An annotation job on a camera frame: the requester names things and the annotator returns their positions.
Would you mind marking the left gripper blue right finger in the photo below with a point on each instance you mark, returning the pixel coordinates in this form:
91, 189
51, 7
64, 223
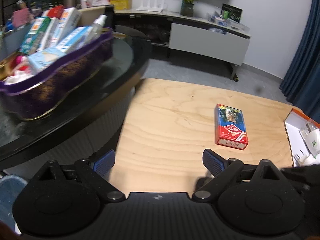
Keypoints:
213, 162

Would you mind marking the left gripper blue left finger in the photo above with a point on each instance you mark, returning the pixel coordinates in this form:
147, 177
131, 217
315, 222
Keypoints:
104, 163

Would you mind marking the white usb charger cube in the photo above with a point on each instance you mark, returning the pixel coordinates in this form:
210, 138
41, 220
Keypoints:
304, 160

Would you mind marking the red blue playing card box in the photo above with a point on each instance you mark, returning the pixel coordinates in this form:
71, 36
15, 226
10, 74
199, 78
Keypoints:
230, 128

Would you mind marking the white repellent heater with bottle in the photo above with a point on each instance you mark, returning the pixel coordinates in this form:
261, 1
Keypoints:
310, 133

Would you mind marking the orange white cardboard box lid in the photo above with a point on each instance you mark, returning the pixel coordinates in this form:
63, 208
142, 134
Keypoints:
293, 124

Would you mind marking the black round glass table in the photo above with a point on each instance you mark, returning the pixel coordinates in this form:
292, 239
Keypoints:
86, 119

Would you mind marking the blue trash bin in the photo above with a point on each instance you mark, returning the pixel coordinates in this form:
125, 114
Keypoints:
10, 187

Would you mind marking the purple ornate storage tin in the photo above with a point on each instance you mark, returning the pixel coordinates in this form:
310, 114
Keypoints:
38, 95

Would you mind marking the dark blue curtain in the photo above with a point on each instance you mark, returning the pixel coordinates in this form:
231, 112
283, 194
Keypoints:
300, 85

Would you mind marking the white tv console cabinet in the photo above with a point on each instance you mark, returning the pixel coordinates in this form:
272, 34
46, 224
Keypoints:
224, 40

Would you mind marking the black green display box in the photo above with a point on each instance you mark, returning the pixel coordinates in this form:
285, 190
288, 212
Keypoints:
231, 12

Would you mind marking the yellow box on console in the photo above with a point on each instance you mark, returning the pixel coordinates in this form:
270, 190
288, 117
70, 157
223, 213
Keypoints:
121, 4

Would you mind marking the white wifi router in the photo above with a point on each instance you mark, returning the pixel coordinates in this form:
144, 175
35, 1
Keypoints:
151, 5

